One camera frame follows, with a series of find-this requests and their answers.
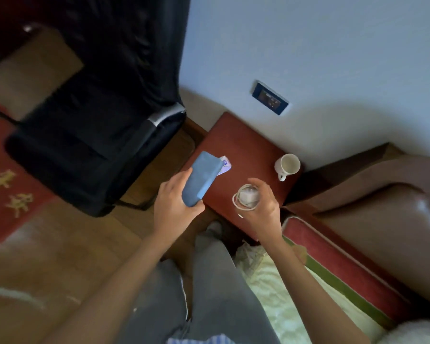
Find blue soft case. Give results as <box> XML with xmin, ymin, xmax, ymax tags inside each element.
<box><xmin>182</xmin><ymin>150</ymin><xmax>224</xmax><ymax>208</ymax></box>

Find brown padded headboard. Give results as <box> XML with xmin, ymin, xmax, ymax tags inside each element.
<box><xmin>283</xmin><ymin>142</ymin><xmax>430</xmax><ymax>309</ymax></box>

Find red wooden nightstand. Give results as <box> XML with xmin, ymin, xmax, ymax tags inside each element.
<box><xmin>181</xmin><ymin>111</ymin><xmax>304</xmax><ymax>242</ymax></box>

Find printed tissue packet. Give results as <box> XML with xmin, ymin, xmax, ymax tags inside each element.
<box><xmin>216</xmin><ymin>155</ymin><xmax>234</xmax><ymax>177</ymax></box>

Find person's left forearm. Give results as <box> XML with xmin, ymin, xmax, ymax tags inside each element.
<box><xmin>39</xmin><ymin>229</ymin><xmax>182</xmax><ymax>344</ymax></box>

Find person's right hand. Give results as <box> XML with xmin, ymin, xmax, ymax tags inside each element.
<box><xmin>236</xmin><ymin>178</ymin><xmax>282</xmax><ymax>245</ymax></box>

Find person's grey trousers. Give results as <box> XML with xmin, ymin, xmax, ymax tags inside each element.
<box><xmin>116</xmin><ymin>221</ymin><xmax>282</xmax><ymax>344</ymax></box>

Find black leather office chair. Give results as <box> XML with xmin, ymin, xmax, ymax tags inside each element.
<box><xmin>0</xmin><ymin>0</ymin><xmax>193</xmax><ymax>218</ymax></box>

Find blue framed wall socket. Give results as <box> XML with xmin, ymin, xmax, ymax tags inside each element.
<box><xmin>251</xmin><ymin>80</ymin><xmax>290</xmax><ymax>116</ymax></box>

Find white charger with cable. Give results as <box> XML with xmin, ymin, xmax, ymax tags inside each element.
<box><xmin>232</xmin><ymin>183</ymin><xmax>262</xmax><ymax>219</ymax></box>

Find person's blue checked shirt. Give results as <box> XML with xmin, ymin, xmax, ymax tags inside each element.
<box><xmin>164</xmin><ymin>333</ymin><xmax>237</xmax><ymax>344</ymax></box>

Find white ceramic mug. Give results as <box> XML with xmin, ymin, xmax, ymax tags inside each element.
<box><xmin>274</xmin><ymin>153</ymin><xmax>301</xmax><ymax>182</ymax></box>

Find person's left hand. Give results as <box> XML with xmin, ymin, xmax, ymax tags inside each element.
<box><xmin>153</xmin><ymin>167</ymin><xmax>205</xmax><ymax>242</ymax></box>

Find red doormat with gold print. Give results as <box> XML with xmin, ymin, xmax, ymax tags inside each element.
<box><xmin>0</xmin><ymin>112</ymin><xmax>56</xmax><ymax>253</ymax></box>

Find bed with green bedspread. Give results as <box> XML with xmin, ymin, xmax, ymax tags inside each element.
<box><xmin>233</xmin><ymin>241</ymin><xmax>387</xmax><ymax>344</ymax></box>

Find red patterned mattress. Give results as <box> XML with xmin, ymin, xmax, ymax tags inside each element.
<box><xmin>282</xmin><ymin>216</ymin><xmax>415</xmax><ymax>330</ymax></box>

